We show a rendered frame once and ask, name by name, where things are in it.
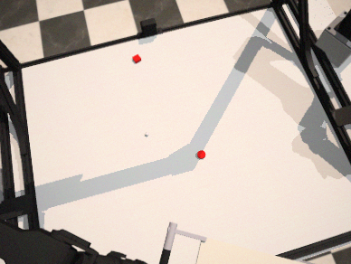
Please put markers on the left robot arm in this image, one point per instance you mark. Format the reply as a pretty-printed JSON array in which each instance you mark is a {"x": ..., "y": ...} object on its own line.
[{"x": 344, "y": 27}]

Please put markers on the small red block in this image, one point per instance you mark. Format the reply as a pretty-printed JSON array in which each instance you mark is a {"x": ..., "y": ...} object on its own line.
[{"x": 136, "y": 58}]

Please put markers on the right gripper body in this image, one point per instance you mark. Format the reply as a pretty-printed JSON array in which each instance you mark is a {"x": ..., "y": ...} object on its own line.
[{"x": 122, "y": 256}]

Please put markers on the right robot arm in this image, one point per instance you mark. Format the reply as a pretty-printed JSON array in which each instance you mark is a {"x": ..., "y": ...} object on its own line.
[{"x": 39, "y": 246}]

